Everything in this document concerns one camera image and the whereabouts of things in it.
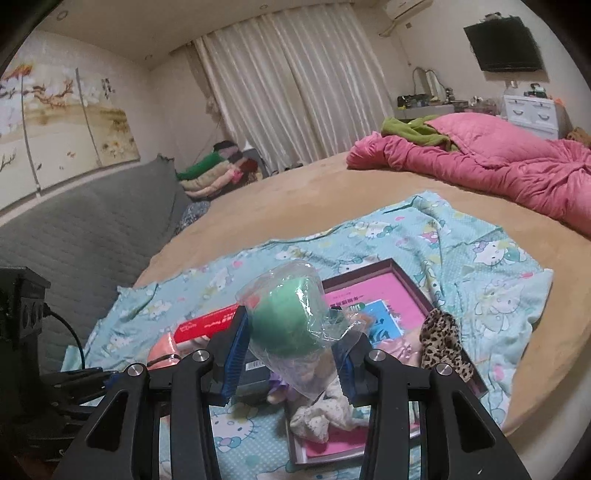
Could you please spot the leopard print scrunchie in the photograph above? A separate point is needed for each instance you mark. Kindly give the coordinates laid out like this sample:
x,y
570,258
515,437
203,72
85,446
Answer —
x,y
445,341

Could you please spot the grey quilted headboard cover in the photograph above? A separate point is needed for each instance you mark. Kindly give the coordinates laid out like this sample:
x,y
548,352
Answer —
x,y
92,230

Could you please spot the dark blue box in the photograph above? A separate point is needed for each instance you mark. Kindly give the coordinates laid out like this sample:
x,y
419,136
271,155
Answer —
x,y
256,374

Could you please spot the stack of folded clothes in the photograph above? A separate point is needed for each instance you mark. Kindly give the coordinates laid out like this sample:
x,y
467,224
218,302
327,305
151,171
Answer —
x,y
217,173

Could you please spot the dark framed pink tray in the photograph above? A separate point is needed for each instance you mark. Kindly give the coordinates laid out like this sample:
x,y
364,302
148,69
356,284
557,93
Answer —
x,y
397,290

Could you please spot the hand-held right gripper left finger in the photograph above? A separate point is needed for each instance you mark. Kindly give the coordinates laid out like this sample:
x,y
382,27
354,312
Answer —
x,y
235,350

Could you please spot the brown plush toy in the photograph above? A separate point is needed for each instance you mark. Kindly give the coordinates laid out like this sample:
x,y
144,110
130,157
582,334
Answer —
x,y
579,137

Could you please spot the tan bed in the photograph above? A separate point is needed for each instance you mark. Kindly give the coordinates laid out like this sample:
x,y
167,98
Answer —
x,y
323,194

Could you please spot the cartoon cat printed blanket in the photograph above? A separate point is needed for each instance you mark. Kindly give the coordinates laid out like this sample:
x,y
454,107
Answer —
x,y
485,277

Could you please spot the dark patterned pillow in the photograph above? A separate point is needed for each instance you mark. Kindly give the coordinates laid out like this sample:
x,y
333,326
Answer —
x,y
191,217

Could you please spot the green sponge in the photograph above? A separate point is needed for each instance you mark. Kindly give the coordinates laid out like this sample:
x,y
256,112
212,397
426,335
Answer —
x,y
281,318

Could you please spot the white curtain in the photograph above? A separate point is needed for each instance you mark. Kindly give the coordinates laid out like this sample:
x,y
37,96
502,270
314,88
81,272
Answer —
x,y
300,92

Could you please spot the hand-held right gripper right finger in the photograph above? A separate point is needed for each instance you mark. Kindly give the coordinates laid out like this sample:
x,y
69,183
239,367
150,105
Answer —
x,y
346,371

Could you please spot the desk with mirror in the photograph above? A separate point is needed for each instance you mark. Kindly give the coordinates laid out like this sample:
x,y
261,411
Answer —
x,y
429,94

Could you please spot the pink quilt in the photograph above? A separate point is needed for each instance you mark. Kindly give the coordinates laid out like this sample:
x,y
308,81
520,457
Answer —
x,y
508,166

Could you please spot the black wall television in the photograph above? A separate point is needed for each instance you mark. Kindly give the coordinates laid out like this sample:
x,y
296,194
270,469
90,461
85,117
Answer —
x,y
503,44

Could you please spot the white air conditioner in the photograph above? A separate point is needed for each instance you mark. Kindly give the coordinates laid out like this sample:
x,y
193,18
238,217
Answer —
x,y
408,8

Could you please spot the floral white scrunchie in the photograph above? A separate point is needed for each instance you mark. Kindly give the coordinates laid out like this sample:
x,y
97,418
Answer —
x,y
318,415

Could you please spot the blossom wall painting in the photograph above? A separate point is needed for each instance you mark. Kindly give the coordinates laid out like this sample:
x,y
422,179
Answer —
x,y
60,129

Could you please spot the red white tissue box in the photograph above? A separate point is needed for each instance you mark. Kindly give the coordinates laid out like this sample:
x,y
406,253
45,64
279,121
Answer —
x,y
203,325

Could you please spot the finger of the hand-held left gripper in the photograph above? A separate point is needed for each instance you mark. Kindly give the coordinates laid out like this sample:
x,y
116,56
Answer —
x,y
87,381

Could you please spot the white drawer cabinet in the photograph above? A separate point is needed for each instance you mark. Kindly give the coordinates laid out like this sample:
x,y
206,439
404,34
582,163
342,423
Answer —
x,y
531,115

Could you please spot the plush bear with purple hat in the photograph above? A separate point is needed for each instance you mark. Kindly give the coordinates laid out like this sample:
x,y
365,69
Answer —
x,y
277,390

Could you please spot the green cloth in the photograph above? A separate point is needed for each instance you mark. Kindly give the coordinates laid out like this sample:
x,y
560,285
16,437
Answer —
x,y
411,131

